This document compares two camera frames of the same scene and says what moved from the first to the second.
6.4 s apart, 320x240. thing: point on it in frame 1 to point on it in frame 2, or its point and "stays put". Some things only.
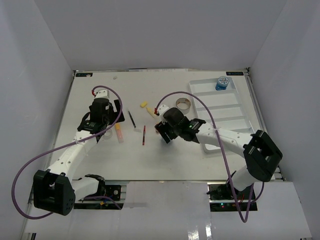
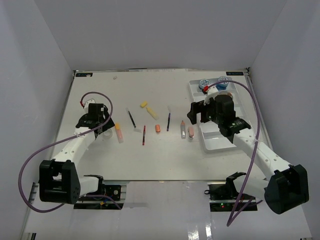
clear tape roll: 107,134 stays put
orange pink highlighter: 119,132 stays put
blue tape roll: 222,83 stays put
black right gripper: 162,128 to 198,107
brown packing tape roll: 183,104 to 230,95
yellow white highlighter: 151,111 stays put
